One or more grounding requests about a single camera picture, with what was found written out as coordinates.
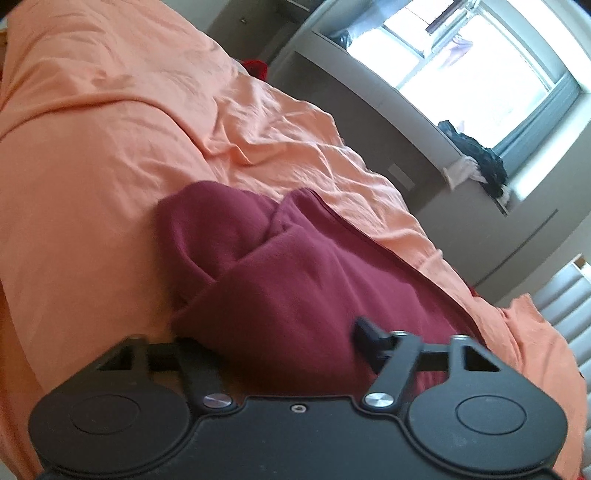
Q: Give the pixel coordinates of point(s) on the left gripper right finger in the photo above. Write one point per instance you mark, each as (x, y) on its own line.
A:
(393, 357)

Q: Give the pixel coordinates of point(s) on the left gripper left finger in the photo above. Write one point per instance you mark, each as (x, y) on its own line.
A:
(200, 375)

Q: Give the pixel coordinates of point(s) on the dark red garment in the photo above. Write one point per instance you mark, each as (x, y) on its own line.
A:
(274, 287)

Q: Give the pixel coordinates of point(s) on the pile of dark clothes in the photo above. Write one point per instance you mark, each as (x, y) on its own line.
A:
(492, 175)

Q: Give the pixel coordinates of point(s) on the tall grey right wardrobe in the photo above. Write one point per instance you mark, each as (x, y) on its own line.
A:
(521, 239)

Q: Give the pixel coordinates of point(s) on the grey padded headboard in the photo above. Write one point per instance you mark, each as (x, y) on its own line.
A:
(565, 303)

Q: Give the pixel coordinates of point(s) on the white cloth hanging off ledge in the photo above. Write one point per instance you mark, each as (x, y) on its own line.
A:
(463, 169)

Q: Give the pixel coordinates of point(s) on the grey window bench cabinet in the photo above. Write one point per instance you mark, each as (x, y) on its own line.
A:
(394, 139)

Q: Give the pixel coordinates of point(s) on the orange bed duvet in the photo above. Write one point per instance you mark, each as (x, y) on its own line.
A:
(108, 107)

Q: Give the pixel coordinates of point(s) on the window with open pane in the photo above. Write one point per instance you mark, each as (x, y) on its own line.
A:
(484, 93)

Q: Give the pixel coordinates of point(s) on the red object behind bed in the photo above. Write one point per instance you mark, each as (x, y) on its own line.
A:
(256, 68)

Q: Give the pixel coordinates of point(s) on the purple garment outside window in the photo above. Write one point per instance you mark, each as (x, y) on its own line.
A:
(460, 45)

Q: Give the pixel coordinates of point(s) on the right grey-blue curtain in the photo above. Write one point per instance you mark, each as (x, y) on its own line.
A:
(525, 139)

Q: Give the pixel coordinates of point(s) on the grey-blue curtain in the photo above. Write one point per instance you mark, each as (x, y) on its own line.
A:
(374, 15)
(525, 139)

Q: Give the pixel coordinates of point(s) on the left grey-blue curtain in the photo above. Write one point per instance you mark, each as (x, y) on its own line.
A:
(374, 15)

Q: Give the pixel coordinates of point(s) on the grey open wardrobe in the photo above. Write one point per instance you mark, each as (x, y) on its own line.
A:
(258, 29)

